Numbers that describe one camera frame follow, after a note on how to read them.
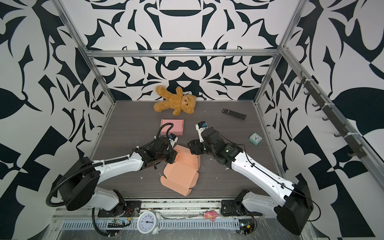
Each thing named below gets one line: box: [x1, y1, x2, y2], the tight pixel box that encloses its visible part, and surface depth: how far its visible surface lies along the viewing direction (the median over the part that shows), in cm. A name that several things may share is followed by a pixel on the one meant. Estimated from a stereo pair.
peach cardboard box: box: [160, 144, 201, 197], surface depth 84 cm
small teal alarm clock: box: [248, 132, 263, 146], surface depth 101 cm
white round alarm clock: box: [135, 210, 164, 235], surface depth 70 cm
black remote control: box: [221, 108, 247, 120], surface depth 113 cm
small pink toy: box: [203, 210, 218, 222], surface depth 72 cm
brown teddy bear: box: [153, 85, 197, 116], surface depth 113 cm
